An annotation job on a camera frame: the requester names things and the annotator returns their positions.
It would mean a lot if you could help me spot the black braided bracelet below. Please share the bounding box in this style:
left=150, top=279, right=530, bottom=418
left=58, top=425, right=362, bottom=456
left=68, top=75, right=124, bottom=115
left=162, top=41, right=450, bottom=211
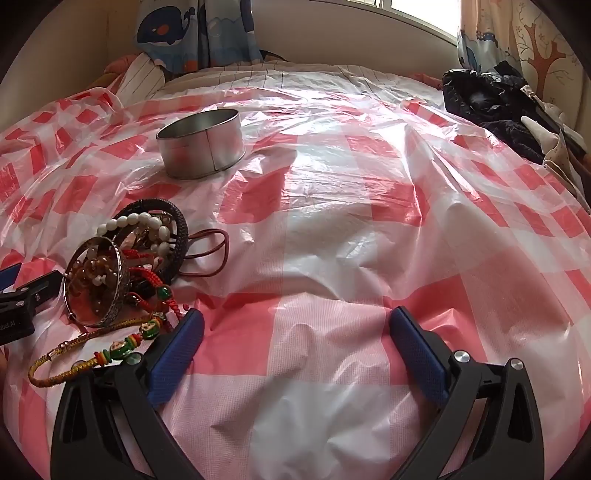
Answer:
left=111, top=198, right=190, bottom=284

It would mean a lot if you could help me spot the round silver metal tin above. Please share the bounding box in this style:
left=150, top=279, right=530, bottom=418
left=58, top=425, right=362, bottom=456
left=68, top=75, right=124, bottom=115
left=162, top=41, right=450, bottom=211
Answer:
left=156, top=109, right=246, bottom=180

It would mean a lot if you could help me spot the pink cloth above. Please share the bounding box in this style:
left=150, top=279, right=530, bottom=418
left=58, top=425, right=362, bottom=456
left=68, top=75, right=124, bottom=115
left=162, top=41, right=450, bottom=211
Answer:
left=102, top=53, right=139, bottom=77

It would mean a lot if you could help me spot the red white checked plastic sheet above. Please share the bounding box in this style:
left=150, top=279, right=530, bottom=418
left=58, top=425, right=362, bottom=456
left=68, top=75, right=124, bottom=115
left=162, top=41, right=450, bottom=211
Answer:
left=0, top=69, right=591, bottom=480

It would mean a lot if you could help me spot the black puffy jacket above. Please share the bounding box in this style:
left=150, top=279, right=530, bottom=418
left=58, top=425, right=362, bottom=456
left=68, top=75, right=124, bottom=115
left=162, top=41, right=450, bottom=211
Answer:
left=442, top=62, right=591, bottom=162

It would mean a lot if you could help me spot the beige tree print curtain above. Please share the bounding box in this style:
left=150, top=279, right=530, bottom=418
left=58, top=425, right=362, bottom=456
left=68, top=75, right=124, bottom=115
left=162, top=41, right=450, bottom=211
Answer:
left=457, top=0, right=585, bottom=93

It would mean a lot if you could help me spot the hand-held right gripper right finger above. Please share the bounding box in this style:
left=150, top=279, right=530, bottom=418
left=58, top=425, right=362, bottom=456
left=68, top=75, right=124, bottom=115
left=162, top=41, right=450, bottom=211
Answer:
left=389, top=305, right=544, bottom=480

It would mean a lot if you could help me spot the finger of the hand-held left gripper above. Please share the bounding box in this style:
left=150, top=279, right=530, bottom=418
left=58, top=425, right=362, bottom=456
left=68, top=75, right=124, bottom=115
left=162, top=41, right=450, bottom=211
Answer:
left=0, top=262, right=23, bottom=294
left=0, top=271, right=64, bottom=320

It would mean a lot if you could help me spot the cream cloth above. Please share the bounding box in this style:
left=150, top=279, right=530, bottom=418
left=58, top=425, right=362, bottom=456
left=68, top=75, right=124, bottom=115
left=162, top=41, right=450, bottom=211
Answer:
left=521, top=102, right=591, bottom=197

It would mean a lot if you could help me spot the blue whale print curtain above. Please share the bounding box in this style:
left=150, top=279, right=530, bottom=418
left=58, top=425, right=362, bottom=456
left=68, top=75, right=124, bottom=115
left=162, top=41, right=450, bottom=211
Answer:
left=135, top=0, right=263, bottom=75

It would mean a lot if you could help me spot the white bead bracelet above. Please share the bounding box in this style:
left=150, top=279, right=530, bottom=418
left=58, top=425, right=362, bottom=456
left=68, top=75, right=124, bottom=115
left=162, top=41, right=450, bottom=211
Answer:
left=88, top=213, right=171, bottom=283

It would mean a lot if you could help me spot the multicolour cord with painted beads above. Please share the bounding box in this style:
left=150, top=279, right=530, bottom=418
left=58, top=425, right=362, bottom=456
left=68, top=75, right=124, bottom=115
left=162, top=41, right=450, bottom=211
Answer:
left=28, top=314, right=185, bottom=387

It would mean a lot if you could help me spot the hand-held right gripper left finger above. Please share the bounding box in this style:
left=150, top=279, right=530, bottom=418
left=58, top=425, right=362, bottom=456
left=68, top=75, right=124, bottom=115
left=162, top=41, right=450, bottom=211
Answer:
left=50, top=308, right=206, bottom=480

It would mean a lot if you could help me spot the white striped duvet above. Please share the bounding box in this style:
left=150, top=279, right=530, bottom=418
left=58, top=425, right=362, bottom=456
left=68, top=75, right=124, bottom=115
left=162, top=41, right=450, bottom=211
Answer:
left=115, top=55, right=444, bottom=100

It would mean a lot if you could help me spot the silver metal bangle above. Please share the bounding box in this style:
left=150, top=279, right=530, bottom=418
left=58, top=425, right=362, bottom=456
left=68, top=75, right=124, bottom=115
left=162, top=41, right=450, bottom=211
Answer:
left=62, top=235, right=131, bottom=328

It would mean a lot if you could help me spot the red braided cord bracelet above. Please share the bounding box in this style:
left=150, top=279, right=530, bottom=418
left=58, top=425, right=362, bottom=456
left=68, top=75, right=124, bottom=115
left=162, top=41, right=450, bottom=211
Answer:
left=122, top=249, right=185, bottom=324

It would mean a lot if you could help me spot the window frame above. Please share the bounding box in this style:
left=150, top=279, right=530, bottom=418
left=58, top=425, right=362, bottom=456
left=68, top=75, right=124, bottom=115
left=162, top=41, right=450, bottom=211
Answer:
left=374, top=0, right=462, bottom=37

